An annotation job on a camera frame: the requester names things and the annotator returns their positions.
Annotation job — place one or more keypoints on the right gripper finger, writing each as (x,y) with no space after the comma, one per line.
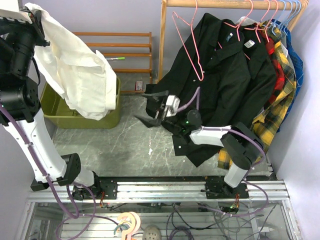
(149,122)
(158,95)

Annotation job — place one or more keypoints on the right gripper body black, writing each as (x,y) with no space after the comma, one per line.
(160,112)

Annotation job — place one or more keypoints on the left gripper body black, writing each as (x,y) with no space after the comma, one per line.
(40,39)

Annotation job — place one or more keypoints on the white shirt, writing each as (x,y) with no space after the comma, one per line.
(82,77)

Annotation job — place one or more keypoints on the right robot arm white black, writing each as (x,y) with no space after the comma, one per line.
(242,145)

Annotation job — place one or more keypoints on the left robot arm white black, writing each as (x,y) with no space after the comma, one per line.
(20,109)

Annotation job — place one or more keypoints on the black shirt front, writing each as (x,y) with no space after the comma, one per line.
(212,59)

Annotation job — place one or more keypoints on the black shirt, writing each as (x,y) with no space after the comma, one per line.
(212,59)
(262,76)

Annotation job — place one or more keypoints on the pink hanger of black shirt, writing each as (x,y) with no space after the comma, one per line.
(237,27)

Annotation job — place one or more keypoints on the yellow plaid shirt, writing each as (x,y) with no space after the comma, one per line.
(268,122)

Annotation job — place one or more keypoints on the black shirt behind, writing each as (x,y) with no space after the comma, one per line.
(262,76)

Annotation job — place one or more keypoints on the red plaid shirt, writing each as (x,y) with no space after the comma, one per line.
(280,77)

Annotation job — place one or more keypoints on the blue hanger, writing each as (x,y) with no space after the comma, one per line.
(289,6)
(277,24)
(293,13)

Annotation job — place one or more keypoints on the blue shirt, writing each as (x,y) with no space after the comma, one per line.
(298,66)

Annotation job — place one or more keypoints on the green white marker pen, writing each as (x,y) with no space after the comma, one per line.
(115,58)

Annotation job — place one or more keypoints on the wooden shoe rack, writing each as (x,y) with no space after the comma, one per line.
(138,41)

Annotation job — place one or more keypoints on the green plastic laundry basket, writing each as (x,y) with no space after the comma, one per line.
(56,110)

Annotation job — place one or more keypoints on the grey perforated shoe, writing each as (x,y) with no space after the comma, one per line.
(151,232)

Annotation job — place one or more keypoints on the peach plastic hangers pile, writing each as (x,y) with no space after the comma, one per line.
(130,223)

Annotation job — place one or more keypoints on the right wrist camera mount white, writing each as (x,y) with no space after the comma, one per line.
(171,106)

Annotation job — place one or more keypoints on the aluminium rail base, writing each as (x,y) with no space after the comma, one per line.
(188,189)

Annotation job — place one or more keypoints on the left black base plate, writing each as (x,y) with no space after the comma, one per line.
(108,188)

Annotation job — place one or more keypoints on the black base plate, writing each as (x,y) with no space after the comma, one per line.
(108,188)
(220,190)

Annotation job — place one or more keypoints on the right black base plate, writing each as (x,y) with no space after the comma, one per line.
(220,190)

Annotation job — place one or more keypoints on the wooden clothes rack frame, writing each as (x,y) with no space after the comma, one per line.
(217,4)

